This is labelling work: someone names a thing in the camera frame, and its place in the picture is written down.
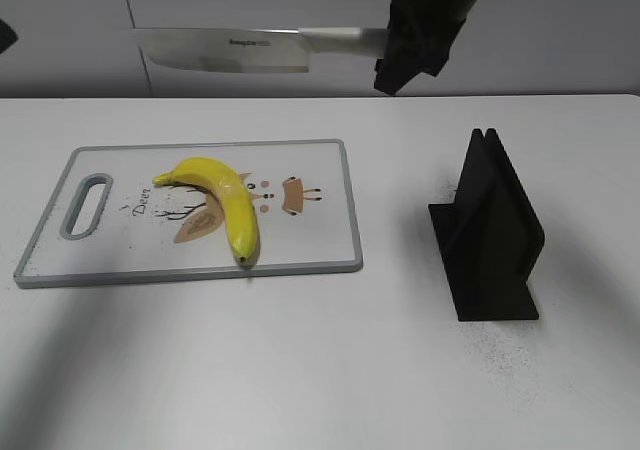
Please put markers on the yellow plastic banana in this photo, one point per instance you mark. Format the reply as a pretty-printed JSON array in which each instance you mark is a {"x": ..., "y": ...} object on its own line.
[{"x": 228, "y": 187}]

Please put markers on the black knife stand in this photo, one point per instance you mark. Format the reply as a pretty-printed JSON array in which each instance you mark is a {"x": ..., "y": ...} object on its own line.
[{"x": 489, "y": 236}]

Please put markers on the grey-rimmed white cutting board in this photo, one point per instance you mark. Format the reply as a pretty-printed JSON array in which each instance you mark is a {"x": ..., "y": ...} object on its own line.
[{"x": 106, "y": 223}]

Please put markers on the white-handled kitchen knife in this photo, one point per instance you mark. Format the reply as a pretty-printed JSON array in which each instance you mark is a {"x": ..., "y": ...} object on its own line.
[{"x": 226, "y": 50}]

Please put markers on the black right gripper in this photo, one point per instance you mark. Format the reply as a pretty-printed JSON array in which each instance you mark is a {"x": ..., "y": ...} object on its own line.
[{"x": 407, "y": 44}]

